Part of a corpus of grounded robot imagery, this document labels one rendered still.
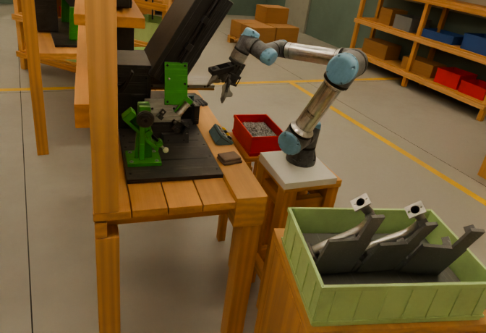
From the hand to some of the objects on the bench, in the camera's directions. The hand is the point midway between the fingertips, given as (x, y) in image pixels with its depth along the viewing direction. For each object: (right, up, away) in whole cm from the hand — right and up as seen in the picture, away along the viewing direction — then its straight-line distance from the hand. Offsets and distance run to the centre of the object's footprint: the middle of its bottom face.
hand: (212, 95), depth 200 cm
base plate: (-32, -14, +28) cm, 45 cm away
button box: (+2, -24, +23) cm, 33 cm away
